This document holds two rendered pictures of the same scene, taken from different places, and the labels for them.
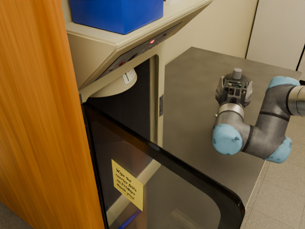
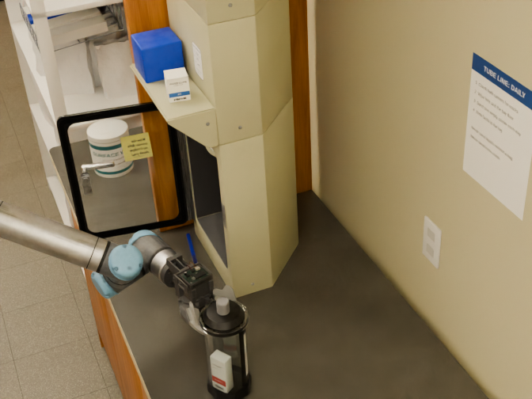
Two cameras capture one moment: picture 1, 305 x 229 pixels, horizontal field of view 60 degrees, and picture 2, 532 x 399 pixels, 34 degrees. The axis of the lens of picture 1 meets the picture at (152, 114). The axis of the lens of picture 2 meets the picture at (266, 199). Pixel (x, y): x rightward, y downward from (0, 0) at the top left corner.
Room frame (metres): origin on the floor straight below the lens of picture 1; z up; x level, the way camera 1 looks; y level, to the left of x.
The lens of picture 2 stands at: (1.76, -1.38, 2.46)
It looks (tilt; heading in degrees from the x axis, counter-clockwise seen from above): 35 degrees down; 126
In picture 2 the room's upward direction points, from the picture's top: 4 degrees counter-clockwise
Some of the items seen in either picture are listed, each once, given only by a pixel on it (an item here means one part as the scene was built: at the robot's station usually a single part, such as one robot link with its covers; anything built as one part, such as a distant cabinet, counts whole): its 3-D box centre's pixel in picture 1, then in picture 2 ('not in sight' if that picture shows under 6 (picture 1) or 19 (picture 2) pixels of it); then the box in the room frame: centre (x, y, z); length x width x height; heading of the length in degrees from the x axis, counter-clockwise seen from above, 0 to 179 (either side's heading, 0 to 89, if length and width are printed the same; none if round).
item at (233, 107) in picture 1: (229, 116); (170, 267); (0.62, -0.22, 1.17); 0.08 x 0.05 x 0.08; 72
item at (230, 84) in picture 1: (232, 100); (188, 282); (0.70, -0.25, 1.18); 0.12 x 0.08 x 0.09; 162
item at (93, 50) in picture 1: (149, 36); (172, 103); (0.48, 0.01, 1.46); 0.32 x 0.12 x 0.10; 147
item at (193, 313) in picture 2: (248, 88); (195, 315); (0.78, -0.33, 1.17); 0.09 x 0.03 x 0.06; 137
